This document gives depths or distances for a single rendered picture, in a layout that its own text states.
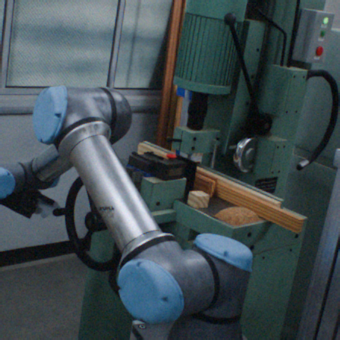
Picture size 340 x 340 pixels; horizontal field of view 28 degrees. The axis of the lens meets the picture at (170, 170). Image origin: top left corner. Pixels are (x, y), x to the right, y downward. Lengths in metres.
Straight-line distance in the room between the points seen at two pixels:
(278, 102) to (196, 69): 0.29
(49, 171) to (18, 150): 1.57
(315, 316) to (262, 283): 1.00
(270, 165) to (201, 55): 0.41
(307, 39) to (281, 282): 0.83
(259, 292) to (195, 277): 1.11
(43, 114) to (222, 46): 0.76
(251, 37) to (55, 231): 1.81
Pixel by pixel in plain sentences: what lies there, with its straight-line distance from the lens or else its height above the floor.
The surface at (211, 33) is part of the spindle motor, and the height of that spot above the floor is 1.37.
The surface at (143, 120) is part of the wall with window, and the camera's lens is 3.65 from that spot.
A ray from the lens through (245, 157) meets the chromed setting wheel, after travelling 2.11.
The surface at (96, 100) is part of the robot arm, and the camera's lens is 1.40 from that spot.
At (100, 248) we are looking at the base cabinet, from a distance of 2.24.
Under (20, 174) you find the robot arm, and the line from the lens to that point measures 1.73.
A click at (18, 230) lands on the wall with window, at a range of 3.42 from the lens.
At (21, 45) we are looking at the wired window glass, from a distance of 3.22.
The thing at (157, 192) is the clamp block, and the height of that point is 0.93.
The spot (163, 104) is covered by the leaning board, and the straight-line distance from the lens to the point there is 3.51.
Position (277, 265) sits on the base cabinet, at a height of 0.65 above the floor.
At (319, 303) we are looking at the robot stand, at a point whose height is 0.99.
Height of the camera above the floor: 1.52
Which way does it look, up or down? 16 degrees down
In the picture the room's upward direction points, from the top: 10 degrees clockwise
